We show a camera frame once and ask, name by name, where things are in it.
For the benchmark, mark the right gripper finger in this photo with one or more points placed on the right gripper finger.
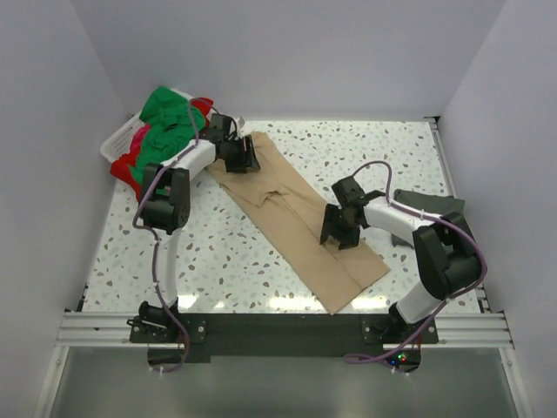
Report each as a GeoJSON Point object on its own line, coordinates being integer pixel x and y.
{"type": "Point", "coordinates": [348, 238]}
{"type": "Point", "coordinates": [330, 225]}

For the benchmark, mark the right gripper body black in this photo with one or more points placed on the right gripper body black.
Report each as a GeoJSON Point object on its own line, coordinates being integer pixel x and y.
{"type": "Point", "coordinates": [343, 225]}

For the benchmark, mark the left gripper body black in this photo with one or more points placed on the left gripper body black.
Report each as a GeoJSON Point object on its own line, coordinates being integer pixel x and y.
{"type": "Point", "coordinates": [231, 149]}

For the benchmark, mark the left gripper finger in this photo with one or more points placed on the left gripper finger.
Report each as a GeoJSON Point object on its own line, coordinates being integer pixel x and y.
{"type": "Point", "coordinates": [237, 167]}
{"type": "Point", "coordinates": [251, 161]}

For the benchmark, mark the beige t shirt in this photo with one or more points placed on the beige t shirt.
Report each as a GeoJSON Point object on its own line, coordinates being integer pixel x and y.
{"type": "Point", "coordinates": [289, 213]}

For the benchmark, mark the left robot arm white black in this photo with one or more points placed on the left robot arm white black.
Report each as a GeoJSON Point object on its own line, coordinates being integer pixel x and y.
{"type": "Point", "coordinates": [165, 206]}

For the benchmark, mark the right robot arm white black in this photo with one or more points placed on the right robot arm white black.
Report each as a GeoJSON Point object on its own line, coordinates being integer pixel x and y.
{"type": "Point", "coordinates": [448, 258]}

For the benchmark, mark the green t shirt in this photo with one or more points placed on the green t shirt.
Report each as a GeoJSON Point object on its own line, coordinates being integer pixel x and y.
{"type": "Point", "coordinates": [172, 118]}

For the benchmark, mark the folded dark grey t shirt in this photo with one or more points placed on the folded dark grey t shirt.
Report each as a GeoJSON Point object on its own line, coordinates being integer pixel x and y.
{"type": "Point", "coordinates": [441, 205]}

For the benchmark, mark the pink garment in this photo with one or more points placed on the pink garment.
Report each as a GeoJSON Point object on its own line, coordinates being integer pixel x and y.
{"type": "Point", "coordinates": [138, 138]}

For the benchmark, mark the red t shirt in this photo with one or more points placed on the red t shirt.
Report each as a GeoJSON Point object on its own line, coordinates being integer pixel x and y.
{"type": "Point", "coordinates": [120, 165]}

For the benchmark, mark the white plastic laundry basket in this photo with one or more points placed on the white plastic laundry basket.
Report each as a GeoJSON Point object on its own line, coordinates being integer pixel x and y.
{"type": "Point", "coordinates": [117, 141]}

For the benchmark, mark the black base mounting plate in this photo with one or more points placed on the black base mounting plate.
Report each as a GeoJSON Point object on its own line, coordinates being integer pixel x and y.
{"type": "Point", "coordinates": [311, 335]}

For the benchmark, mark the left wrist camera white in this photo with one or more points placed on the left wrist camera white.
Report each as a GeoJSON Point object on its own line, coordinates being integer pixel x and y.
{"type": "Point", "coordinates": [240, 122]}

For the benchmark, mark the aluminium frame rail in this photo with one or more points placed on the aluminium frame rail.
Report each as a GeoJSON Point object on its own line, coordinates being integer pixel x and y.
{"type": "Point", "coordinates": [455, 330]}

